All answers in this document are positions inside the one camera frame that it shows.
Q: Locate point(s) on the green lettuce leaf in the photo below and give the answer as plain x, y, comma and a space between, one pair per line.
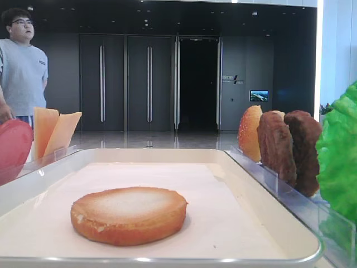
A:
336, 153

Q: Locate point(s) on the brown meat patty left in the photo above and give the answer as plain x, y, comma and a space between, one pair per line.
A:
275, 144

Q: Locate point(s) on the brown meat patty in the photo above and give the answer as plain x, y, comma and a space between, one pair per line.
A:
305, 131
275, 144

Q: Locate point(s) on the orange cheese slice inner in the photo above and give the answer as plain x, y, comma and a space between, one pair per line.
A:
63, 132

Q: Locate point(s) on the orange cheese slice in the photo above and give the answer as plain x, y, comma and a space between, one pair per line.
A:
63, 132
44, 123

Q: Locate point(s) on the brown meat patty right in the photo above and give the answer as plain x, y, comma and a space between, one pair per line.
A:
305, 131

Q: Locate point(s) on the orange cheese slice outer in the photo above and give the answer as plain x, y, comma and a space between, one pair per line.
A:
44, 123

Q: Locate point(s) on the red tomato slice outer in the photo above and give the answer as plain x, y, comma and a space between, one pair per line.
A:
16, 142

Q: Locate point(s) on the sesame bun top left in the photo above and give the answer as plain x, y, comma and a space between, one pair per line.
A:
247, 133

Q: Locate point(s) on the white rectangular tray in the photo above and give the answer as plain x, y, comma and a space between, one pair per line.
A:
302, 246

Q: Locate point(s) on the toasted bun bottom slice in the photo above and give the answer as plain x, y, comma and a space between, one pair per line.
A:
129, 216

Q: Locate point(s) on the white paper tray liner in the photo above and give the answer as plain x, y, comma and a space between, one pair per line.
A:
216, 226

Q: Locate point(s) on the man in grey shirt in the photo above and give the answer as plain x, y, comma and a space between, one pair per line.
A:
24, 69

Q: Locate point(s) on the clear acrylic rack left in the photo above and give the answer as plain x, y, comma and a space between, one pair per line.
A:
42, 162

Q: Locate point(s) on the clear acrylic rack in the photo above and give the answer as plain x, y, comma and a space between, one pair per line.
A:
337, 232
42, 162

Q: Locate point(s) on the clear acrylic rack right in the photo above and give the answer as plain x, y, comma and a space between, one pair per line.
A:
337, 232

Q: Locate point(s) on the small wall display screen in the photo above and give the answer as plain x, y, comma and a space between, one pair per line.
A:
258, 95

